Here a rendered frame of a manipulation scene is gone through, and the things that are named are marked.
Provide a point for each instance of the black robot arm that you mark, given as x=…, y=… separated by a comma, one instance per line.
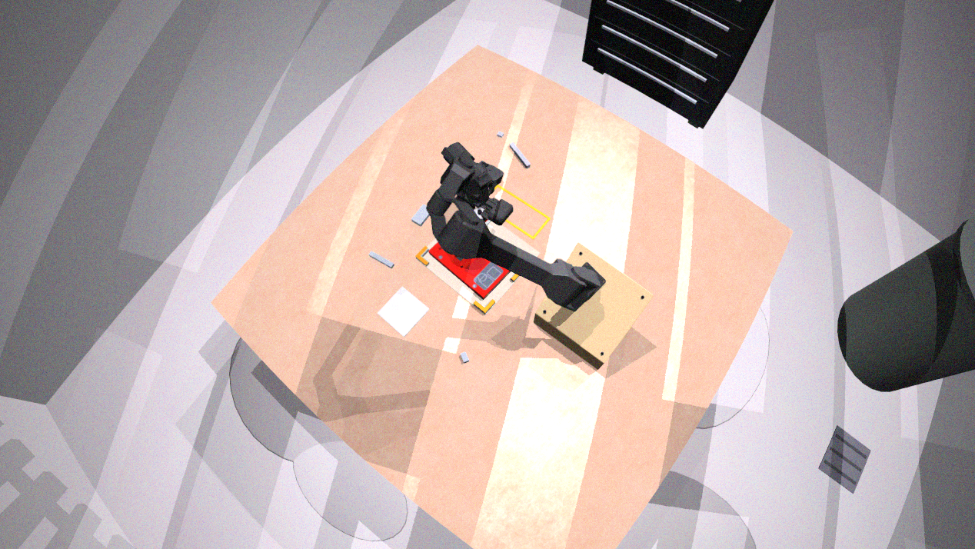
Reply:
x=467, y=236

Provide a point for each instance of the white square tile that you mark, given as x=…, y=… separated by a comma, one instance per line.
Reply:
x=403, y=311

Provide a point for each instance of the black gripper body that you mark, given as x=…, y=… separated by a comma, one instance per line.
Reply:
x=498, y=210

